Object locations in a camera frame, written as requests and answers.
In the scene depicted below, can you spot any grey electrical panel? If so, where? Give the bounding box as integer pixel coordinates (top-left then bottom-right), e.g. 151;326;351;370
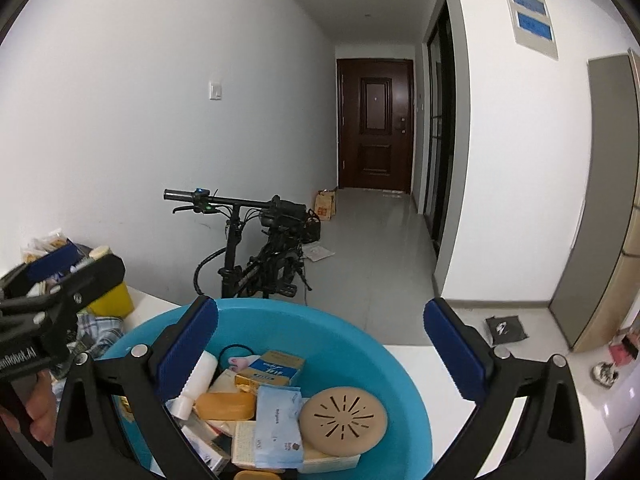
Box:
506;0;559;61

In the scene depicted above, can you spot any grey gold refrigerator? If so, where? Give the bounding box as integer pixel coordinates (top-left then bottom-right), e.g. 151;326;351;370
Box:
550;50;639;352

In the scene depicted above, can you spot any black sliding door frame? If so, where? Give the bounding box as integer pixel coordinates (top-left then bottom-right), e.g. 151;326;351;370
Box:
423;0;456;256

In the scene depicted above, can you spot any white light switch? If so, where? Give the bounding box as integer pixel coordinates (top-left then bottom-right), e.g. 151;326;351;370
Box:
208;78;222;101

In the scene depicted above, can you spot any blue plastic basin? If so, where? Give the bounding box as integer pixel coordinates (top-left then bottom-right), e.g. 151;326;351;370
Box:
96;297;434;480

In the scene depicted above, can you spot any white lotion bottle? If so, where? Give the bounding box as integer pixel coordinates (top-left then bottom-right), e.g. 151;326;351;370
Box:
168;351;218;420

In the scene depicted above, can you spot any dark brown entry door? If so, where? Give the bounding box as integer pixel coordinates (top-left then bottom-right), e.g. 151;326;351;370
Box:
336;58;413;193

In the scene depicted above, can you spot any cream carton box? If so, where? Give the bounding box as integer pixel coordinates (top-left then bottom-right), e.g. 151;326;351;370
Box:
231;420;360;474

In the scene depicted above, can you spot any gold foil box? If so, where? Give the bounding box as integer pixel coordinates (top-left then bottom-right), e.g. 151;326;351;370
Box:
234;368;291;394

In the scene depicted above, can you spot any person left hand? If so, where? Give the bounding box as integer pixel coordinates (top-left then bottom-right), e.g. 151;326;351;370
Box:
25;370;56;446

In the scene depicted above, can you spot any yellow green container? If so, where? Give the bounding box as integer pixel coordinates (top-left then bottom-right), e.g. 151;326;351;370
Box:
87;282;134;318

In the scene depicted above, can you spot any blue white medicine box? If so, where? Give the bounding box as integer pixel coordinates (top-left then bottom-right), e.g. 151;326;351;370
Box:
247;350;305;385

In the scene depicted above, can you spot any black folding bicycle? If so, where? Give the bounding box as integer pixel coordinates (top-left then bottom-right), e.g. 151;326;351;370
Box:
163;188;321;299

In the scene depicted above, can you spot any pink item on floor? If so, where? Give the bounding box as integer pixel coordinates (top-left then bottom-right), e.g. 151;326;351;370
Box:
608;330;639;367

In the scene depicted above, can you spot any light blue wipes pack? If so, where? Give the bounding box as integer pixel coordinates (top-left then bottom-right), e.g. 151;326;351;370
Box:
254;386;304;469

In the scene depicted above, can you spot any brown paper bag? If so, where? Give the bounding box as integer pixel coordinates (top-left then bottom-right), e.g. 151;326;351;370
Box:
314;188;336;221

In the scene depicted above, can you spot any white sneaker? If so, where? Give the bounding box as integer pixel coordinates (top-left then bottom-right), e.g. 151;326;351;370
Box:
590;362;620;389

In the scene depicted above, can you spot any blue plaid shirt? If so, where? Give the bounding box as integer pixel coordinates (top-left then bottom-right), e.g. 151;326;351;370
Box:
50;311;124;404

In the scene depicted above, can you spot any beige round perforated disc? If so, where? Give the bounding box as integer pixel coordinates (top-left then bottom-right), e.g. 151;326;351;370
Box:
298;387;388;456

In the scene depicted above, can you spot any white paper on floor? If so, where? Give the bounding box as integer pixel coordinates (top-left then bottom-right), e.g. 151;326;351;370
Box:
303;245;335;262

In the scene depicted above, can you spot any orange soap bar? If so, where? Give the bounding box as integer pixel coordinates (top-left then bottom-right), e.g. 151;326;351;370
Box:
194;391;256;422

